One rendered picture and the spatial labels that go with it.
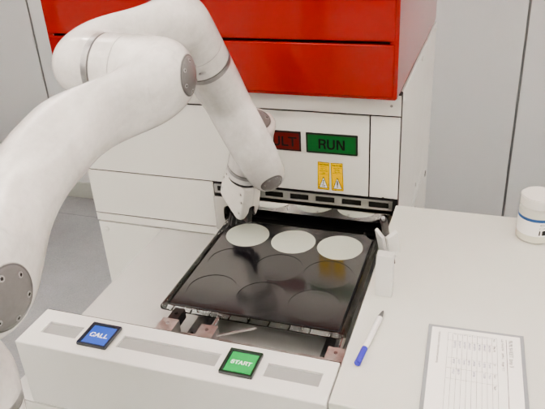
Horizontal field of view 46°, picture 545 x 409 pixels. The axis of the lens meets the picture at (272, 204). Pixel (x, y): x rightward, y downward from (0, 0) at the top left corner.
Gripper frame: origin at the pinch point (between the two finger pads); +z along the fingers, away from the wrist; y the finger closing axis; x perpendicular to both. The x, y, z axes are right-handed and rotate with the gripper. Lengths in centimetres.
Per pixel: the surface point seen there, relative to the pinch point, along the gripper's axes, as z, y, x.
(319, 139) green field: -21.6, 1.5, 17.4
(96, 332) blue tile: -16, 24, -42
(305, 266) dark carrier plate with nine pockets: -8.4, 23.0, 3.4
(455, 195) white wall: 90, -32, 147
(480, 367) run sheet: -34, 63, 4
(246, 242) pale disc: -1.6, 8.3, -2.0
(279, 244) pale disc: -3.8, 13.2, 3.6
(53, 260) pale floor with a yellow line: 154, -112, -21
